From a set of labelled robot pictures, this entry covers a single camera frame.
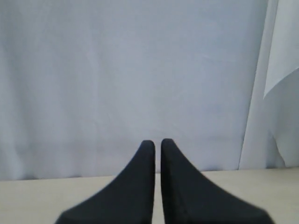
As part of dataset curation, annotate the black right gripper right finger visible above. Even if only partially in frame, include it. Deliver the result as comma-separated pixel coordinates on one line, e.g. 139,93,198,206
161,139,273,224

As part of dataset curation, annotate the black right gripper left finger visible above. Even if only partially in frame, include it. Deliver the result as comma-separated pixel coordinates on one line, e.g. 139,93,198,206
56,140,156,224

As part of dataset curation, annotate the white cloth backdrop curtain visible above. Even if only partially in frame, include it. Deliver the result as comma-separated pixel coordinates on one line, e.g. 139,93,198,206
0,0,299,180

